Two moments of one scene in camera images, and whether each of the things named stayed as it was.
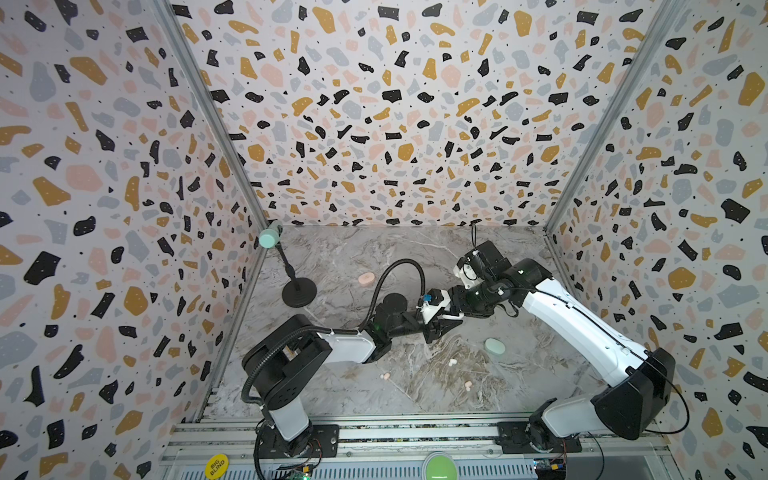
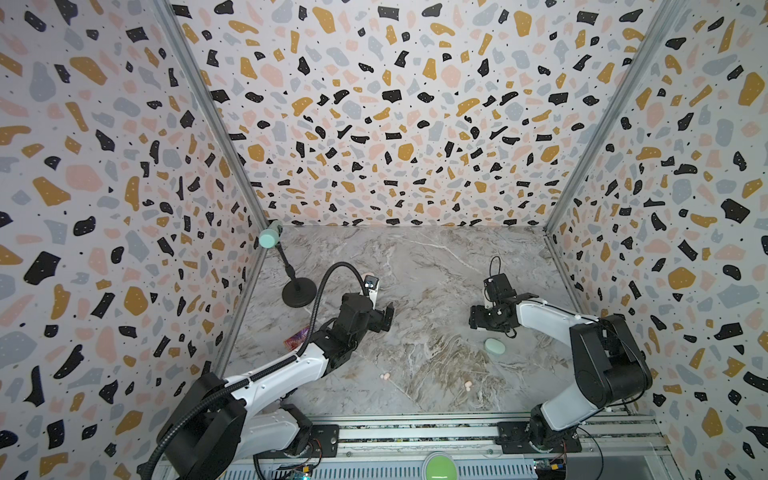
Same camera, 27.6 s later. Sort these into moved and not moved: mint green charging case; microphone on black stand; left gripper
Moved: left gripper
Not moved: microphone on black stand; mint green charging case
